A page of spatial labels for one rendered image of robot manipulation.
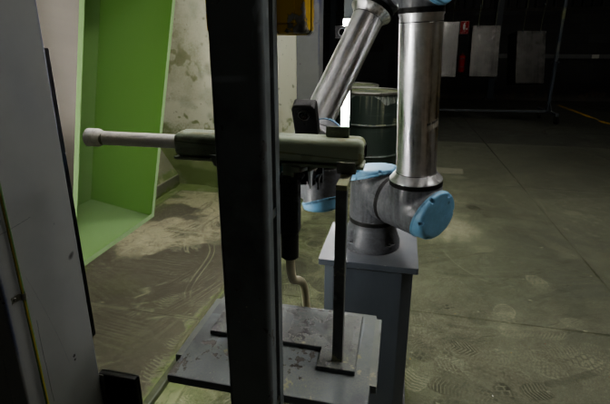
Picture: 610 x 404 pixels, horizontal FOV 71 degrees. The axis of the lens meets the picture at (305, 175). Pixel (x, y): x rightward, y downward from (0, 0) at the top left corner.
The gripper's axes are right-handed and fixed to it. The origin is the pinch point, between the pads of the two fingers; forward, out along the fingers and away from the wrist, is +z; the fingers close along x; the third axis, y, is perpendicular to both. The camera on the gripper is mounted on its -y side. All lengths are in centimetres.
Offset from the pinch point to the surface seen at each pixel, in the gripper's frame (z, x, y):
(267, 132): 22.4, -3.5, -9.4
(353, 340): 3.8, -12.2, 29.5
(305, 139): 3.6, -3.6, -4.9
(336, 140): 3.5, -8.3, -5.0
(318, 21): -273, 48, -39
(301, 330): 2.8, -3.0, 29.5
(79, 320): -1, 46, 37
